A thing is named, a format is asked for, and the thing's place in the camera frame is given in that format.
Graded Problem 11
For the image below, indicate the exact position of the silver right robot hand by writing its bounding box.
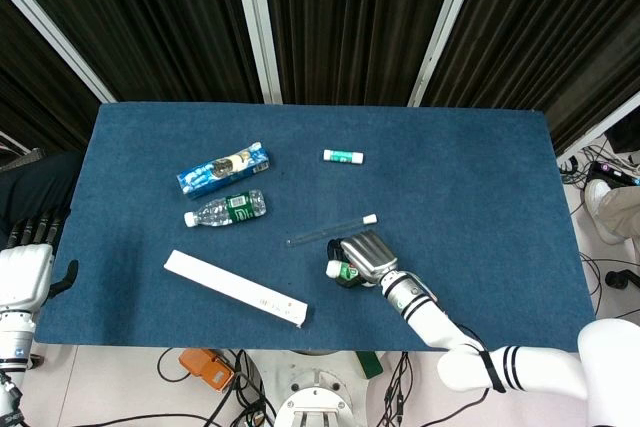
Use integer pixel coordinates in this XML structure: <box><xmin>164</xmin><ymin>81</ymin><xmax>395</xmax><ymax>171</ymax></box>
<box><xmin>326</xmin><ymin>229</ymin><xmax>400</xmax><ymax>289</ymax></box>

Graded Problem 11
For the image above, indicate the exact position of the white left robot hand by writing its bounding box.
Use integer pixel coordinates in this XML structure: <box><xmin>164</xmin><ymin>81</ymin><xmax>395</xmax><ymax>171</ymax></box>
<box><xmin>0</xmin><ymin>206</ymin><xmax>80</xmax><ymax>312</ymax></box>

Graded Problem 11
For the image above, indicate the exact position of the small white bottle green label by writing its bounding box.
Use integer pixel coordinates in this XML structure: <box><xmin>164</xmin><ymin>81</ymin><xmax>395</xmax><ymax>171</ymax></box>
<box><xmin>325</xmin><ymin>259</ymin><xmax>360</xmax><ymax>282</ymax></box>

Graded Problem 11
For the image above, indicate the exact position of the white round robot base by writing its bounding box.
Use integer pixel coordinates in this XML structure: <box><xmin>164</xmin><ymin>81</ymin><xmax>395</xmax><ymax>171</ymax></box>
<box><xmin>273</xmin><ymin>369</ymin><xmax>362</xmax><ymax>427</ymax></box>

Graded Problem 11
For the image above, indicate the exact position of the clear water bottle green label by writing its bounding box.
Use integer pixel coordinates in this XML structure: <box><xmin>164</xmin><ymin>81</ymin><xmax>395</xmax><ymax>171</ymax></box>
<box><xmin>183</xmin><ymin>189</ymin><xmax>268</xmax><ymax>229</ymax></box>

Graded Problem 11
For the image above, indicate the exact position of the glass test tube white stopper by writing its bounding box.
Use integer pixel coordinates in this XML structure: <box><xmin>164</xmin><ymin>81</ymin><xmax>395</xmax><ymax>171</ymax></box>
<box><xmin>285</xmin><ymin>214</ymin><xmax>378</xmax><ymax>248</ymax></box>

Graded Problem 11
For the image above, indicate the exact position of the blue table cloth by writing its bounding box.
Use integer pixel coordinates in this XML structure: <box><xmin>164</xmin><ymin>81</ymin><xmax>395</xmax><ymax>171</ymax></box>
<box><xmin>35</xmin><ymin>101</ymin><xmax>597</xmax><ymax>352</ymax></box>

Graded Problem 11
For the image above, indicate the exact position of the white green glue stick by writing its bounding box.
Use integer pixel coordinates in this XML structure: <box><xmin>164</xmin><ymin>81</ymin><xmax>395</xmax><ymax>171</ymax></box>
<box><xmin>322</xmin><ymin>148</ymin><xmax>365</xmax><ymax>165</ymax></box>

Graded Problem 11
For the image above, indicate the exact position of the green flat board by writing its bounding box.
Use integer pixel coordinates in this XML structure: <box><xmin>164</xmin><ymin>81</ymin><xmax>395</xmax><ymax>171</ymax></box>
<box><xmin>355</xmin><ymin>350</ymin><xmax>385</xmax><ymax>379</ymax></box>

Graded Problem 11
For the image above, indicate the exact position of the long white biscuit box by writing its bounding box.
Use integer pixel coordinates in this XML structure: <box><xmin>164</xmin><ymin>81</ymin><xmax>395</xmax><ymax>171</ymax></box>
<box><xmin>163</xmin><ymin>248</ymin><xmax>309</xmax><ymax>329</ymax></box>

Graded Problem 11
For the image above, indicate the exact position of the blue snack package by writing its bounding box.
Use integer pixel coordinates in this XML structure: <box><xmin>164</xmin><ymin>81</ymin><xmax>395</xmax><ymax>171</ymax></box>
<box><xmin>176</xmin><ymin>141</ymin><xmax>272</xmax><ymax>200</ymax></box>

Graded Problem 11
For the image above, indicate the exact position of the orange box device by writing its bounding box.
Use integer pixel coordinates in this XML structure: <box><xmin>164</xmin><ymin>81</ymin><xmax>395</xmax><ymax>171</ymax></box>
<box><xmin>178</xmin><ymin>348</ymin><xmax>236</xmax><ymax>394</ymax></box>

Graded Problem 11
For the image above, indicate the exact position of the dark pleated curtain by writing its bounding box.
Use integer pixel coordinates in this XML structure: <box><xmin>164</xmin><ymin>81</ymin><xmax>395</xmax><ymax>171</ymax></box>
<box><xmin>422</xmin><ymin>0</ymin><xmax>640</xmax><ymax>156</ymax></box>
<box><xmin>259</xmin><ymin>0</ymin><xmax>464</xmax><ymax>107</ymax></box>
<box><xmin>0</xmin><ymin>0</ymin><xmax>265</xmax><ymax>104</ymax></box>

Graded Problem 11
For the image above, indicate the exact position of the white shoe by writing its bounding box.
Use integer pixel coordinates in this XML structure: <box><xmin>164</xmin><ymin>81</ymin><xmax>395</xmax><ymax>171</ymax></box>
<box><xmin>584</xmin><ymin>179</ymin><xmax>624</xmax><ymax>246</ymax></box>

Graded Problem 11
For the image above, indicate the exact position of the black chair caster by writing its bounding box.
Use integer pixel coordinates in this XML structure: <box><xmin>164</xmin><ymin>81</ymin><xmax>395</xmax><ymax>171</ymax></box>
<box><xmin>604</xmin><ymin>269</ymin><xmax>640</xmax><ymax>291</ymax></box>

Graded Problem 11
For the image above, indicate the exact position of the black power strip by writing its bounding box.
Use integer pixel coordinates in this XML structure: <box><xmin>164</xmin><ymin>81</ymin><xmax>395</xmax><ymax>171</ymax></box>
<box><xmin>588</xmin><ymin>160</ymin><xmax>640</xmax><ymax>187</ymax></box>

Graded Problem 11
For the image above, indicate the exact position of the beige trouser leg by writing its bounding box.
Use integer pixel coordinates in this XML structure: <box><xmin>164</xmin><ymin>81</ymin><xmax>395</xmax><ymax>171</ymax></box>
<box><xmin>597</xmin><ymin>185</ymin><xmax>640</xmax><ymax>243</ymax></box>

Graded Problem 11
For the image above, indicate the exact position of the black monitor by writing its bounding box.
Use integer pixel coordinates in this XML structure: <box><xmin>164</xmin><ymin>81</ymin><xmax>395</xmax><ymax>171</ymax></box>
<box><xmin>603</xmin><ymin>118</ymin><xmax>640</xmax><ymax>154</ymax></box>

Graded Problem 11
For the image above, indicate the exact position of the black floor cable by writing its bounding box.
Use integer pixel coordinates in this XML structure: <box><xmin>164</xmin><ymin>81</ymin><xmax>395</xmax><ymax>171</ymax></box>
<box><xmin>569</xmin><ymin>196</ymin><xmax>640</xmax><ymax>321</ymax></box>
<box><xmin>380</xmin><ymin>350</ymin><xmax>417</xmax><ymax>427</ymax></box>
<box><xmin>157</xmin><ymin>346</ymin><xmax>281</xmax><ymax>427</ymax></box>

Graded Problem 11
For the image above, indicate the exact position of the white frame post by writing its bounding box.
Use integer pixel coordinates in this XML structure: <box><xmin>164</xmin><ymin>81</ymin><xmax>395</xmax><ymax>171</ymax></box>
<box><xmin>229</xmin><ymin>0</ymin><xmax>284</xmax><ymax>106</ymax></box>
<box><xmin>555</xmin><ymin>104</ymin><xmax>640</xmax><ymax>168</ymax></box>
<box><xmin>0</xmin><ymin>0</ymin><xmax>117</xmax><ymax>104</ymax></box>
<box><xmin>407</xmin><ymin>0</ymin><xmax>487</xmax><ymax>108</ymax></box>

